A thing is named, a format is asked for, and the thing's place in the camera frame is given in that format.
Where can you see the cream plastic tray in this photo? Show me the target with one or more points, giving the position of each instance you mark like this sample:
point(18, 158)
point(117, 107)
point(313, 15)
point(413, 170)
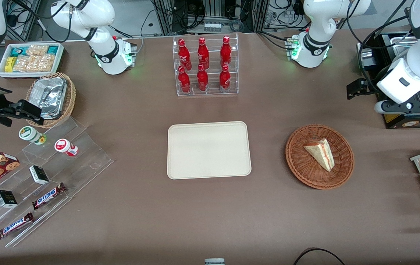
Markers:
point(209, 150)

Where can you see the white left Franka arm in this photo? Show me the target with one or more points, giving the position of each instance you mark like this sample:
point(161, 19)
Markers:
point(419, 59)

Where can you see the clear acrylic step display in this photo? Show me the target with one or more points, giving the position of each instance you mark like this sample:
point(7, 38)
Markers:
point(85, 162)

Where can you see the white snack bin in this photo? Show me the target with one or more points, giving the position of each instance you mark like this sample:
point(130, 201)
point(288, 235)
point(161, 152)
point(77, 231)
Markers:
point(60, 59)

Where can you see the silver foil container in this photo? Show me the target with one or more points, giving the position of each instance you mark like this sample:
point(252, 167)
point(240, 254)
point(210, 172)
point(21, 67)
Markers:
point(50, 96)

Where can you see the Snickers chocolate bar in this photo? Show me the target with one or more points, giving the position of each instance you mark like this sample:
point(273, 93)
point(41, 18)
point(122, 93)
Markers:
point(49, 195)
point(14, 225)

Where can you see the small rice cracker bag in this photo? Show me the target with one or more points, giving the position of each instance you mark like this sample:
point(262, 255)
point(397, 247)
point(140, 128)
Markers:
point(37, 50)

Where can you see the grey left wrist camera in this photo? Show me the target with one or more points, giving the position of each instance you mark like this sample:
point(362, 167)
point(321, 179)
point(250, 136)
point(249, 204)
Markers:
point(405, 106)

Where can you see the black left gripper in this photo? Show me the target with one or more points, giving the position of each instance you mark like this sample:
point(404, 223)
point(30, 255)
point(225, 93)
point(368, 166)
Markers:
point(368, 88)

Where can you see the red lid yogurt cup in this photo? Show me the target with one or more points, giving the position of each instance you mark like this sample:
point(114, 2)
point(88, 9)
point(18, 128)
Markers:
point(64, 146)

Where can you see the clear acrylic bottle rack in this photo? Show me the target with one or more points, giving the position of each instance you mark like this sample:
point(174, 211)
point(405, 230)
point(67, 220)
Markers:
point(212, 79)

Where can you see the large rice cracker bag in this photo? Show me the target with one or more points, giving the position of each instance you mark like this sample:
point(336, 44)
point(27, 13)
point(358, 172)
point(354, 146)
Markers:
point(33, 63)

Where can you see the teal snack packet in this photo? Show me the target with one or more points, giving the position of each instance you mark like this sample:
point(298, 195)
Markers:
point(17, 51)
point(52, 50)

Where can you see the green lid yogurt cup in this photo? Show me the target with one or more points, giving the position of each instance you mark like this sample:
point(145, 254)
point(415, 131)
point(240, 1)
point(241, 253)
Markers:
point(29, 134)

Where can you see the brown round wicker basket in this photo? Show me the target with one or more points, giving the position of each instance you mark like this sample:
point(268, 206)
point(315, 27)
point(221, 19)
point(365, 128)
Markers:
point(305, 169)

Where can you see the grey device at table edge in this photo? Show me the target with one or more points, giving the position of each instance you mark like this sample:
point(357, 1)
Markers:
point(214, 261)

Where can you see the light oval wicker basket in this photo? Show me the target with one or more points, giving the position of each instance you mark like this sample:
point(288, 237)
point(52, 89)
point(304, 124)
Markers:
point(70, 99)

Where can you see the black metal appliance box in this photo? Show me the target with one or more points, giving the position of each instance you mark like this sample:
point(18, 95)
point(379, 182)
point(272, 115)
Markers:
point(397, 121)

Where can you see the aluminium equipment frame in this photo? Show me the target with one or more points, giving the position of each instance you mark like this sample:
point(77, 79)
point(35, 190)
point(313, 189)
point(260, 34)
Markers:
point(213, 14)

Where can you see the small black white box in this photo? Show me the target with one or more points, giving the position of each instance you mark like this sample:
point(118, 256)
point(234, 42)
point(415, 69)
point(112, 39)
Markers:
point(39, 175)
point(6, 199)

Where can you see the triangle sandwich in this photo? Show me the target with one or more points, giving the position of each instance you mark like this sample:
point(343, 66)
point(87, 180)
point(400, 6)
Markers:
point(322, 152)

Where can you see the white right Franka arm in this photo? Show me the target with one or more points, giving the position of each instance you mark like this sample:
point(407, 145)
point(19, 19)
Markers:
point(103, 44)

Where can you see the yellow snack packet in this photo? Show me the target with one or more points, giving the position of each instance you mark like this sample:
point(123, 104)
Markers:
point(9, 64)

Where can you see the red cola bottle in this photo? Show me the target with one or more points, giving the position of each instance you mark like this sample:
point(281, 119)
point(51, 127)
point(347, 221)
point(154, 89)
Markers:
point(224, 81)
point(225, 53)
point(202, 81)
point(184, 57)
point(184, 82)
point(203, 55)

